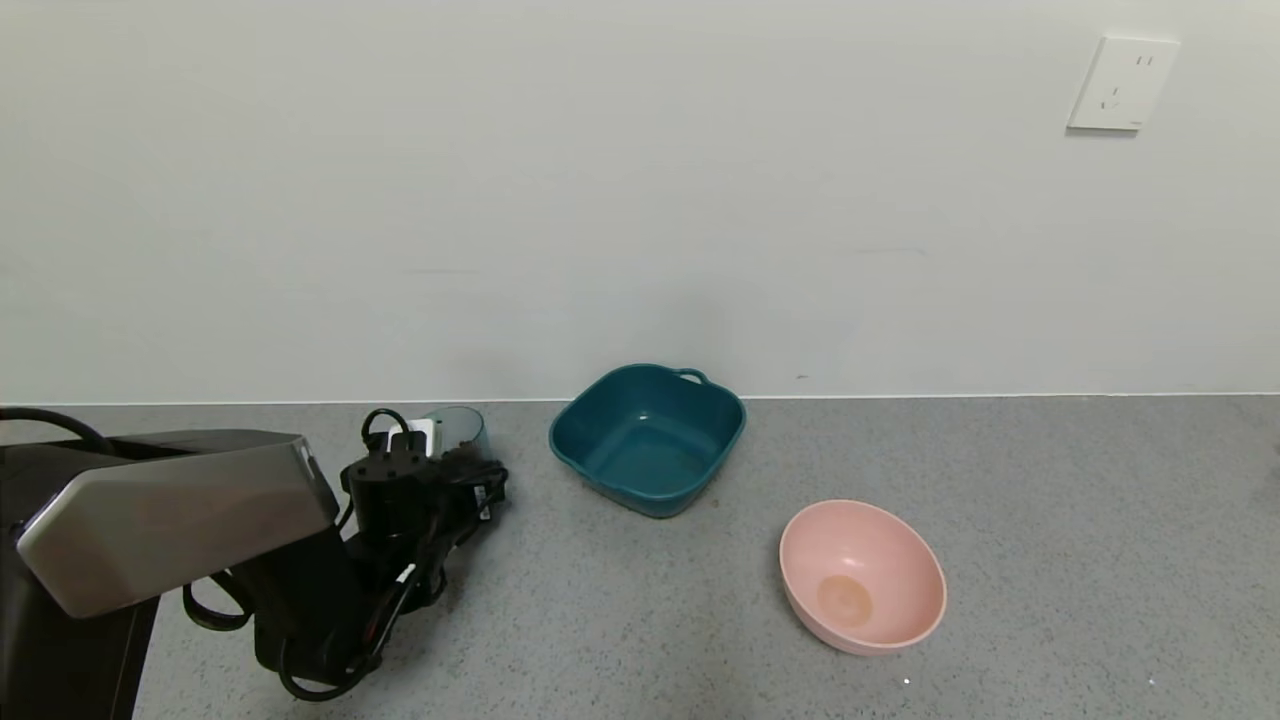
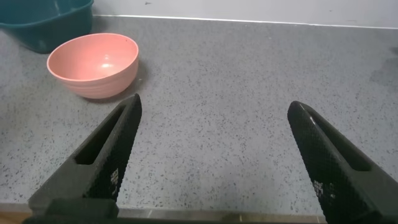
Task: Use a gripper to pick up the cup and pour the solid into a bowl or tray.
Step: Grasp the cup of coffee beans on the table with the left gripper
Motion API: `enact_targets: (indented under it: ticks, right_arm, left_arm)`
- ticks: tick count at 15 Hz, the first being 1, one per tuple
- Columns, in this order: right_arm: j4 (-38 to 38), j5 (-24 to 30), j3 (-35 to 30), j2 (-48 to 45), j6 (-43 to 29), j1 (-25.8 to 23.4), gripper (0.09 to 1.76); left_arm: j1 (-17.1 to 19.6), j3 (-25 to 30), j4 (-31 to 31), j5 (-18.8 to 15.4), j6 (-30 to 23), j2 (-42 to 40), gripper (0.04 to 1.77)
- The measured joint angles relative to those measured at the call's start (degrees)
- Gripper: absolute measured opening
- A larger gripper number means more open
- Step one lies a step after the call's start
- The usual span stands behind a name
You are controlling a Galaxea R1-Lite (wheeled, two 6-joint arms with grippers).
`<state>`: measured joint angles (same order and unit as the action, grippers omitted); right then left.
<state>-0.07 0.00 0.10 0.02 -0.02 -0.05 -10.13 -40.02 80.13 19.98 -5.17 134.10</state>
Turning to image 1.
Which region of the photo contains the clear blue-grey plastic cup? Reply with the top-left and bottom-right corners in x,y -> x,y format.
420,405 -> 490,459

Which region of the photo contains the pink round bowl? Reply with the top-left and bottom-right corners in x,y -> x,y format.
779,500 -> 948,656

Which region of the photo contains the teal square plastic basin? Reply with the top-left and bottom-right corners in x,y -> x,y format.
548,363 -> 748,519

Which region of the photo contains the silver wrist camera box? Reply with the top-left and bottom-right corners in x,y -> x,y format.
384,418 -> 438,460

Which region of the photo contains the black looped cable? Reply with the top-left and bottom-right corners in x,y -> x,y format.
361,407 -> 414,453

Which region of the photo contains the black cable with white band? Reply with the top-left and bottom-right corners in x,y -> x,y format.
277,562 -> 423,703

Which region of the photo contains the thin black cable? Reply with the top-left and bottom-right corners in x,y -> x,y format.
182,568 -> 253,634

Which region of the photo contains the white wall socket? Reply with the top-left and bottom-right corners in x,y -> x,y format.
1065,37 -> 1181,134

